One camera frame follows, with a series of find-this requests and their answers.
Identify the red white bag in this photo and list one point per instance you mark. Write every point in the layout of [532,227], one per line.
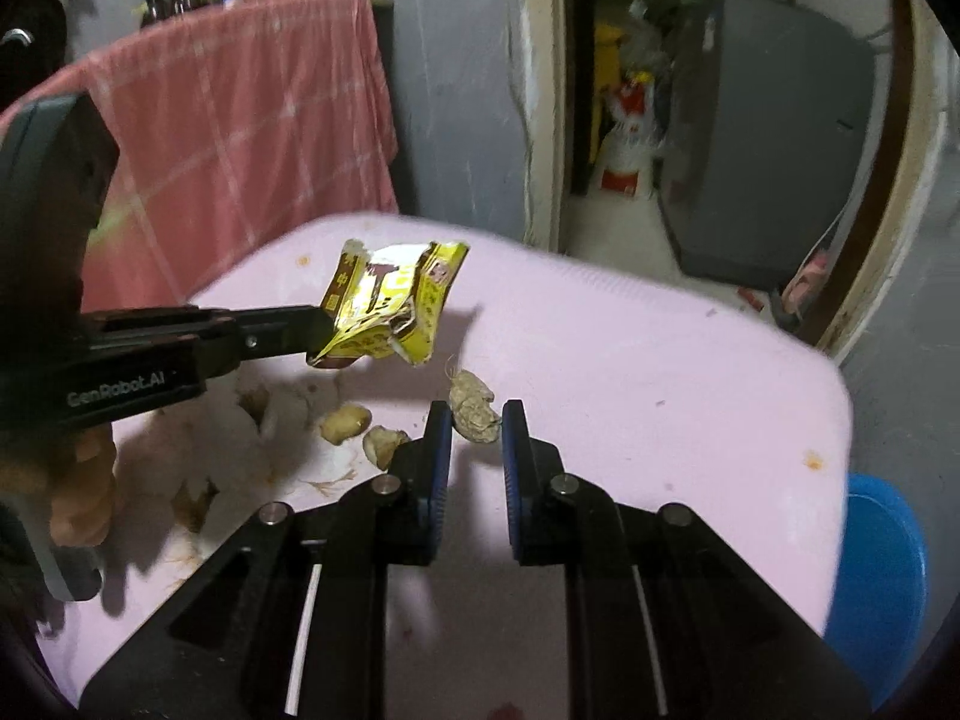
[626,142]

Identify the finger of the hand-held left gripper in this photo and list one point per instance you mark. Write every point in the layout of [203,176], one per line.
[270,334]

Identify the grey cabinet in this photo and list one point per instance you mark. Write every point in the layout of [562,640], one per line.
[772,142]

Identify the large peanut shell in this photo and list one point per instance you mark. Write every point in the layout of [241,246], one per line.
[474,405]

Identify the person's left hand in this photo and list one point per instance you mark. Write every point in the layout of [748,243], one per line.
[82,480]

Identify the pile of peanut shells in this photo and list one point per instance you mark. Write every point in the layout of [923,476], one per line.
[345,424]

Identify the yellow bag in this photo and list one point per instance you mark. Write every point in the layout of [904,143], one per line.
[607,52]

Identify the pink cloth item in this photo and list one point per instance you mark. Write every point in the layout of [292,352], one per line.
[806,277]

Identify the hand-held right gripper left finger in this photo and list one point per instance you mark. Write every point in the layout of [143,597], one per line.
[441,480]

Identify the pink checked cloth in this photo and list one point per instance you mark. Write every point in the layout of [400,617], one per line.
[247,127]

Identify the yellow snack wrapper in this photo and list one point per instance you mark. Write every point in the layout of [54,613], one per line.
[382,300]

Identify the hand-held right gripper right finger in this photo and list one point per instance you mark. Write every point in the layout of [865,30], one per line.
[511,480]

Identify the blue plastic basin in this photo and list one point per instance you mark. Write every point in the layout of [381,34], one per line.
[874,577]

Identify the black round pan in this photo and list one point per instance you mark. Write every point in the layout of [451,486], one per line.
[30,37]

